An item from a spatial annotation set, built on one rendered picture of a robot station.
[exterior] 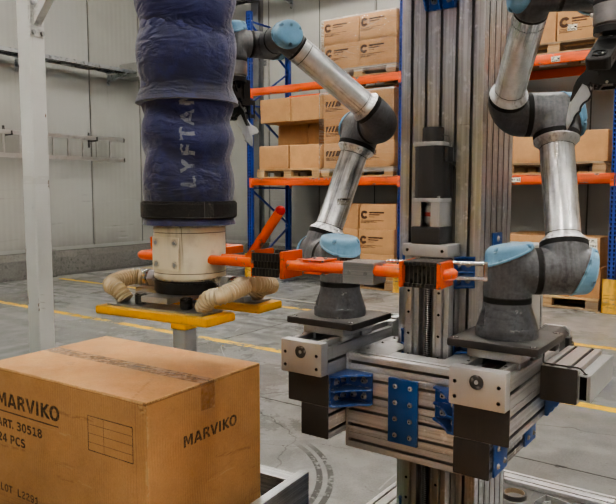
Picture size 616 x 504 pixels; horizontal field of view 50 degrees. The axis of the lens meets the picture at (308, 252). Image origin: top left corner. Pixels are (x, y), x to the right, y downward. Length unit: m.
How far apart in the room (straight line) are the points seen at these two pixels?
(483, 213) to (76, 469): 1.23
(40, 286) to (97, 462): 3.15
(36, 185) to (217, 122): 3.21
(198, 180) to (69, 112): 10.63
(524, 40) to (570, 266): 0.53
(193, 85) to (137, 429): 0.76
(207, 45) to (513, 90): 0.74
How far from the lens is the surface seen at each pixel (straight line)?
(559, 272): 1.69
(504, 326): 1.67
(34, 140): 4.69
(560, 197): 1.76
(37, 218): 4.68
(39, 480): 1.85
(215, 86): 1.54
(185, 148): 1.51
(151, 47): 1.55
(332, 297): 1.89
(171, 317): 1.48
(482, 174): 1.88
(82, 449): 1.69
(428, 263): 1.26
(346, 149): 2.07
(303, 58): 1.88
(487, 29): 1.94
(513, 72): 1.70
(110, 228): 12.50
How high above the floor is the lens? 1.40
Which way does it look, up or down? 5 degrees down
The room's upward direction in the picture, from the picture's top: straight up
